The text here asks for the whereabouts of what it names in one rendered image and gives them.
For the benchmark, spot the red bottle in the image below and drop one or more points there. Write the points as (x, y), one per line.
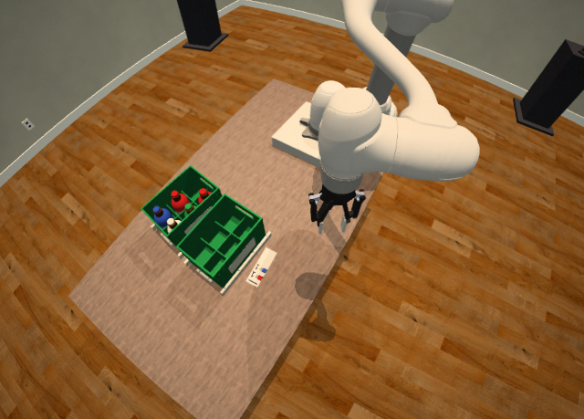
(203, 194)
(179, 201)

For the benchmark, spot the green crate with dividers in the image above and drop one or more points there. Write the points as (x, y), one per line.
(189, 184)
(215, 238)

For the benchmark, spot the cream paper strip with colored squares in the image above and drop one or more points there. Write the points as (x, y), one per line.
(261, 267)

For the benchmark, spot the cream bottle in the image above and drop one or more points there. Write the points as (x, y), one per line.
(172, 224)

